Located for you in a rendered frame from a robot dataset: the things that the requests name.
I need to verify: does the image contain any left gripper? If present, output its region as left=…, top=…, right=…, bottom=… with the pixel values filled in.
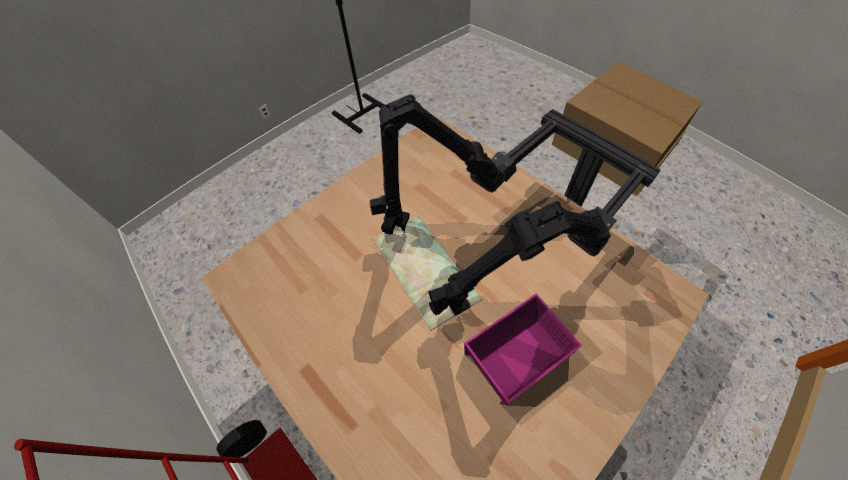
left=449, top=299, right=471, bottom=316

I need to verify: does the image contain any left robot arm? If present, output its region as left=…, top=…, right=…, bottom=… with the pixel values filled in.
left=428, top=201, right=611, bottom=316

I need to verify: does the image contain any magenta rectangular basket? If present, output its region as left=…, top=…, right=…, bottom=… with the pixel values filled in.
left=464, top=293, right=582, bottom=405

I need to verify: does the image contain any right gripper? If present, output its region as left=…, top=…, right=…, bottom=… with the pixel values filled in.
left=395, top=208, right=410, bottom=231

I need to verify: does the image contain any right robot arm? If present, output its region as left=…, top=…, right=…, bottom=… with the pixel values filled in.
left=370, top=94, right=504, bottom=235

